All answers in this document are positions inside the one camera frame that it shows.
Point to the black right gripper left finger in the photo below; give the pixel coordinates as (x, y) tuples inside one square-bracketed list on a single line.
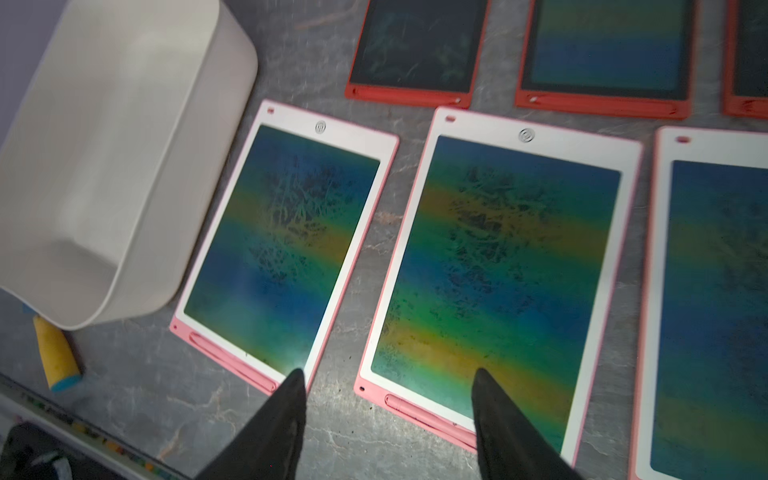
[(270, 444)]

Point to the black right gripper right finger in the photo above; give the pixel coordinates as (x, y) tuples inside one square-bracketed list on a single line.
[(508, 445)]

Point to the pink writing tablet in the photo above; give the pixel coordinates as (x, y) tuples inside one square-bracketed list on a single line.
[(266, 285), (506, 260)]

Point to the white writing tablet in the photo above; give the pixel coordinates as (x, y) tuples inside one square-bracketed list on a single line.
[(700, 403)]

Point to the cream plastic storage tray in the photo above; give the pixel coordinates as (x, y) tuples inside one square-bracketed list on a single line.
[(113, 157)]

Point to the black frame writing tablet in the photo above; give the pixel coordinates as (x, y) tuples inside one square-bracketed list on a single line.
[(418, 53)]

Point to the large red writing tablet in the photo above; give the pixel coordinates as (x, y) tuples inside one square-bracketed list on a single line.
[(613, 58)]

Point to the small red writing tablet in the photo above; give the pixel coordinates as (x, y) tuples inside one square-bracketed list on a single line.
[(745, 59)]

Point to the yellow blue handled tool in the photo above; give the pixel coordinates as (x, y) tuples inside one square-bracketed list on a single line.
[(60, 366)]

